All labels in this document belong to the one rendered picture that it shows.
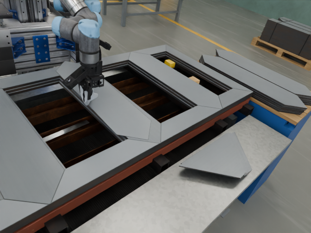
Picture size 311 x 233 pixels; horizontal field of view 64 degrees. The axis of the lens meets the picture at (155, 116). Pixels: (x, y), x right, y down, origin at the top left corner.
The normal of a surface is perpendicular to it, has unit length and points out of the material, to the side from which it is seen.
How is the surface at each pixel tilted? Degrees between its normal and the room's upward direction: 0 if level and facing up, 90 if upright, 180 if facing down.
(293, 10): 90
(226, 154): 0
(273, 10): 90
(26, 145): 0
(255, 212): 0
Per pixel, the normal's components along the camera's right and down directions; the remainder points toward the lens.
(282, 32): -0.76, 0.29
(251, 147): 0.16, -0.79
